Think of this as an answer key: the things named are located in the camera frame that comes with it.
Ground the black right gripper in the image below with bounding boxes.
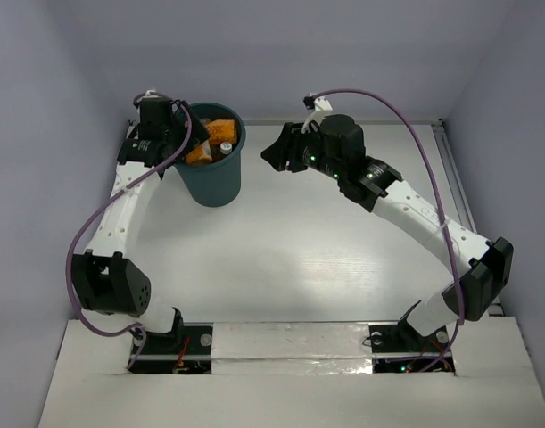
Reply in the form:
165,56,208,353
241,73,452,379
260,119,345,180

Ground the small orange patterned bottle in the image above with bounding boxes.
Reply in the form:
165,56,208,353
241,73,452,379
205,119,237,145

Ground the small orange juice bottle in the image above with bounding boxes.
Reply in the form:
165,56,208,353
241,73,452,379
185,140,213,166

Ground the long orange label bottle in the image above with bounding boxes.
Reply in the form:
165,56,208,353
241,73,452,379
211,141,235,163

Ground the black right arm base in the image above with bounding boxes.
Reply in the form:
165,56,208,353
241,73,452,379
361,319,455,375

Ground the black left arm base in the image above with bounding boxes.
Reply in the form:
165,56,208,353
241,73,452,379
128,309,213,375

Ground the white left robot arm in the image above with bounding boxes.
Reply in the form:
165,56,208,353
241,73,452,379
65,91,209,352

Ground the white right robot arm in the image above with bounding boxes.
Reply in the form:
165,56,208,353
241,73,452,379
260,114,514,350

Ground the dark teal plastic bin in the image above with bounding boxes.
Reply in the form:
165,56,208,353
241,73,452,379
176,103,246,207

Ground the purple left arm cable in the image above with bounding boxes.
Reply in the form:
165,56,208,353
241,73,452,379
64,91,195,371

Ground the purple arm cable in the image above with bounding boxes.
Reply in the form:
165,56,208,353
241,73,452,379
310,88,467,374
64,91,195,371

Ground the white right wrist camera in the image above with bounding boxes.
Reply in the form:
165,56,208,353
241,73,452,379
301,94,333,133

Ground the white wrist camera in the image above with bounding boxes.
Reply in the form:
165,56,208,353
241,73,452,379
301,94,333,133
132,89,167,106

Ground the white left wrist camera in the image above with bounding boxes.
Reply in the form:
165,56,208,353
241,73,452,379
132,89,167,106

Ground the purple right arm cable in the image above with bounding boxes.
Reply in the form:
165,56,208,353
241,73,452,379
310,88,467,374

